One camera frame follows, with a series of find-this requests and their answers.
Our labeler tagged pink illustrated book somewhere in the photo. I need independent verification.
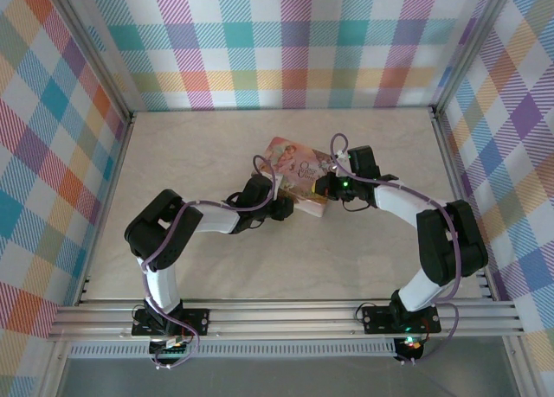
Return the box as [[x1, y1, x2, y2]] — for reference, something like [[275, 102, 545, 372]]
[[250, 136, 344, 219]]

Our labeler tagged aluminium side rail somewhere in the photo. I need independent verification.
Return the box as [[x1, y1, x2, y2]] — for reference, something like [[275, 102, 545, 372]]
[[430, 106, 499, 303], [74, 111, 138, 307]]

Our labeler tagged long aluminium base rail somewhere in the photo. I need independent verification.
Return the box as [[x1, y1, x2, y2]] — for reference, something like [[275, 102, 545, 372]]
[[46, 299, 527, 343]]

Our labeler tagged white slotted cable duct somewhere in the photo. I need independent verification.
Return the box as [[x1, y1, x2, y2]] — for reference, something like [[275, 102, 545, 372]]
[[68, 338, 397, 359]]

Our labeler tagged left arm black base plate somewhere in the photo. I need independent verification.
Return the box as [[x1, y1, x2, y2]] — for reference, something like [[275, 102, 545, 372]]
[[131, 308, 211, 338]]

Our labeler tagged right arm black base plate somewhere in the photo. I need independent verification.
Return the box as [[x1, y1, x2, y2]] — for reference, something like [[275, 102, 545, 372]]
[[361, 304, 442, 335]]

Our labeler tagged aluminium frame post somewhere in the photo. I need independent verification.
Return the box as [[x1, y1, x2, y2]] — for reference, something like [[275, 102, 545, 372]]
[[430, 0, 519, 115], [54, 0, 138, 119]]

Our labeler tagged aluminium frame leg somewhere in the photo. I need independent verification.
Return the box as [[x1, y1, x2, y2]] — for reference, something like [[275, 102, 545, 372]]
[[40, 340, 73, 397], [504, 334, 536, 397]]

